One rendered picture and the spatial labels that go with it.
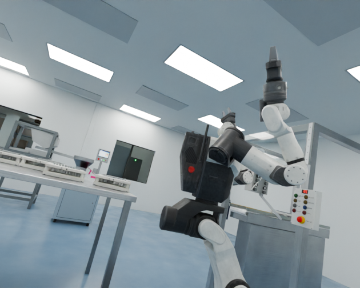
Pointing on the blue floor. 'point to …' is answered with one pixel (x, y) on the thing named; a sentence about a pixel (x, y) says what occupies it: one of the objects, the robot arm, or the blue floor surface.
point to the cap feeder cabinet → (75, 206)
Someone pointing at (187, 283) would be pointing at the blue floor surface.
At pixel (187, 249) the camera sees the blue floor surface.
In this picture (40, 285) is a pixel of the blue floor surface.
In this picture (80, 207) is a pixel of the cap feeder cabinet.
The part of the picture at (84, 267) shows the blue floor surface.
